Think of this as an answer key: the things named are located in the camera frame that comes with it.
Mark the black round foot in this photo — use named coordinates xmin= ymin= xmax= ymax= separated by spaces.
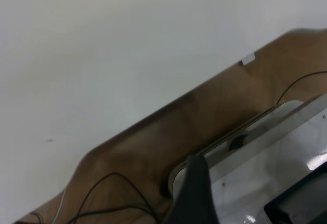
xmin=228 ymin=135 xmax=250 ymax=150

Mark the black looping floor cable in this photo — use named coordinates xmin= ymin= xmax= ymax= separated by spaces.
xmin=68 ymin=172 xmax=164 ymax=224

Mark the black base box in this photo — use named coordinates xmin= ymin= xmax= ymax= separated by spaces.
xmin=263 ymin=160 xmax=327 ymax=224

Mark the white table edge tag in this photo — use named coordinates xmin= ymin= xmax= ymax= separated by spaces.
xmin=241 ymin=53 xmax=257 ymax=65

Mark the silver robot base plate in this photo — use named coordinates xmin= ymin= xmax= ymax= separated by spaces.
xmin=167 ymin=95 xmax=327 ymax=224

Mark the white floor cable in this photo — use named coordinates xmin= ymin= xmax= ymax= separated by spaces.
xmin=52 ymin=188 xmax=66 ymax=224

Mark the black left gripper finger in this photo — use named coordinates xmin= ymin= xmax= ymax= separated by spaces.
xmin=163 ymin=153 xmax=220 ymax=224

